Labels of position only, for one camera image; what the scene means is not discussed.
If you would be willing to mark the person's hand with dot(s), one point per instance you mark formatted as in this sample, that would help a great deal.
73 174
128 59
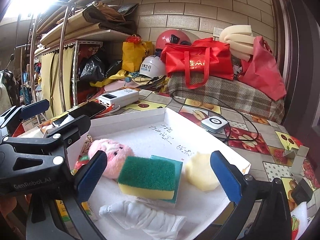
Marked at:
7 205

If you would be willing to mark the white crumpled cloth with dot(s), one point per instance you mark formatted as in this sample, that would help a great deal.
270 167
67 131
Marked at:
127 215

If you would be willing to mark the dark red fabric bag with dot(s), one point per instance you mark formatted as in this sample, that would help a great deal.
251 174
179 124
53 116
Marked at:
261 71

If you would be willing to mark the pink plush toy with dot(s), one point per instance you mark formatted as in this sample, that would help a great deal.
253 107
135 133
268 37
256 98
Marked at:
116 155

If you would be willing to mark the green yellow sponge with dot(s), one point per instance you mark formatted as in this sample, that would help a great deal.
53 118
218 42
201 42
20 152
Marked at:
147 178

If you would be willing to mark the white cardboard tray box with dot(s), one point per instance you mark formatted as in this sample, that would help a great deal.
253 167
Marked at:
165 133

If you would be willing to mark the black plastic bag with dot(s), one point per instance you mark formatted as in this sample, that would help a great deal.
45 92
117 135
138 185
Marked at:
92 69

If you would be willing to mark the cream foam roll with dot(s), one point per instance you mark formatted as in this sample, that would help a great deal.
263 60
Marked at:
240 40

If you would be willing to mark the black charger block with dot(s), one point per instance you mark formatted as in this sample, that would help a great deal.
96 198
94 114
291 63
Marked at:
302 192

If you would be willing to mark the red helmet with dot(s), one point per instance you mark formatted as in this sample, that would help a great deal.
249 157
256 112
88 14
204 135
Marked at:
171 36

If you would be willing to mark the red tote bag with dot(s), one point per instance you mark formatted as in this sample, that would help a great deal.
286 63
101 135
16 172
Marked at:
198 61

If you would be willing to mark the white helmet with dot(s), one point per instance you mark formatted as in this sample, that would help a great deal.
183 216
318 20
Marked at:
152 66

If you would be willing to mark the brown wooden door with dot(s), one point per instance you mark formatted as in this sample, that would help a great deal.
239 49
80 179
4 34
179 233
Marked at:
297 51

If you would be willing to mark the plaid blanket cushion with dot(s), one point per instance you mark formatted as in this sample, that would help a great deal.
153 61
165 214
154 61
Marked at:
232 94

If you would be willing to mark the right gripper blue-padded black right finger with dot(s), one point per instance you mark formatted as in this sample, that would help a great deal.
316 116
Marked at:
273 220

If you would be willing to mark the small white round-button device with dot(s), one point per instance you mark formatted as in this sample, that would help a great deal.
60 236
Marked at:
214 124

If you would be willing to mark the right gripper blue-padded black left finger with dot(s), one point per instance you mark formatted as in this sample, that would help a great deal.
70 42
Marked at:
44 220

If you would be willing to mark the black smartphone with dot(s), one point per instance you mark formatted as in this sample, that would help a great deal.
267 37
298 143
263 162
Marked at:
90 109

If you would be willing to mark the metal shelf rack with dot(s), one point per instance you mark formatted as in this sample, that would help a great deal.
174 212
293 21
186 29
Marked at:
78 37

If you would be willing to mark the yellow shopping bag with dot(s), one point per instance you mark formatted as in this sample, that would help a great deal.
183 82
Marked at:
134 51

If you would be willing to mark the pale yellow foam piece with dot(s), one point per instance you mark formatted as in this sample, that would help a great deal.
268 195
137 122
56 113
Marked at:
199 173

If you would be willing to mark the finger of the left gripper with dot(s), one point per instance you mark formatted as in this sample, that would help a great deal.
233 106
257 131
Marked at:
12 118

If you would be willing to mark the grey cardboard stand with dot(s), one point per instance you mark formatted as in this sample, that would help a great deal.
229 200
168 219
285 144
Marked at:
296 170

